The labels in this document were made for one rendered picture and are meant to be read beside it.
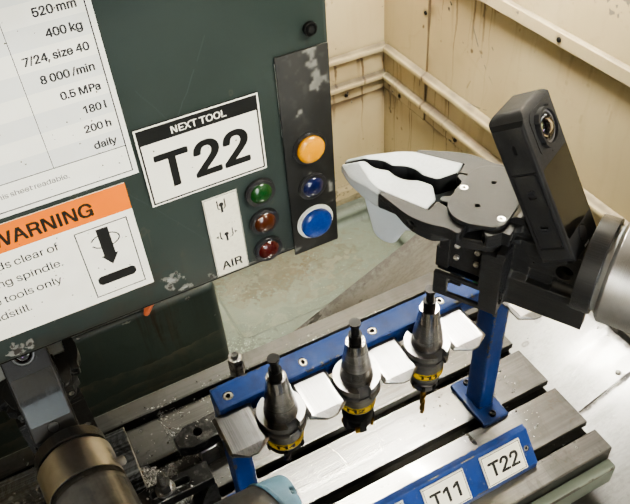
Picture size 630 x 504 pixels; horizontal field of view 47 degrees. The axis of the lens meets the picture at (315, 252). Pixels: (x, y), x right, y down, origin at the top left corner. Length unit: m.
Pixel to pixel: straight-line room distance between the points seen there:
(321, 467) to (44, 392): 0.61
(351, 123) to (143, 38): 1.54
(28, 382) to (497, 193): 0.49
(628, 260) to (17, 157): 0.41
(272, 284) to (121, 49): 1.52
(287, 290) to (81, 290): 1.39
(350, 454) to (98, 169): 0.84
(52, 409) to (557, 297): 0.50
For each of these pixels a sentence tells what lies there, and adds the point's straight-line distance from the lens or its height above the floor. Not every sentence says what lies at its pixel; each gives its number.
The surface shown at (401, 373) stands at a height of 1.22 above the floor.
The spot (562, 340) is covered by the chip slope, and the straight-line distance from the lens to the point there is 1.58.
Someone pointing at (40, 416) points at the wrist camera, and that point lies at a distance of 0.79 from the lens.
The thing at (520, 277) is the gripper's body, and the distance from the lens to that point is 0.56.
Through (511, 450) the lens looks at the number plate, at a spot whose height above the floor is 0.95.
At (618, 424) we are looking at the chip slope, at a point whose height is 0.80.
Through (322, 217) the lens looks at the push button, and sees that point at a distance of 0.65.
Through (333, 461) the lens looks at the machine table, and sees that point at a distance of 1.27.
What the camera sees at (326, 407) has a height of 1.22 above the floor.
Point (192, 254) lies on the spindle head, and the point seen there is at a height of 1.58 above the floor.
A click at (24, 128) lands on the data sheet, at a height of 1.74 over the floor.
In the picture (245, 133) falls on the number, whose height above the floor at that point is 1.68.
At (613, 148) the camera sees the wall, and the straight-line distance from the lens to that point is 1.40.
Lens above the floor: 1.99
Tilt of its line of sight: 43 degrees down
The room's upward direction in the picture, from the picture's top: 5 degrees counter-clockwise
